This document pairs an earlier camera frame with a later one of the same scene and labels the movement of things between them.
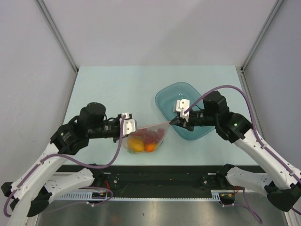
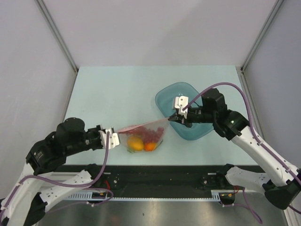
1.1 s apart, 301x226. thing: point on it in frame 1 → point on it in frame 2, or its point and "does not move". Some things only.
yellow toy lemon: [136, 144] does not move
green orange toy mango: [150, 147] does not move
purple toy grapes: [150, 136] does not move
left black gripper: [115, 139] → [97, 128]
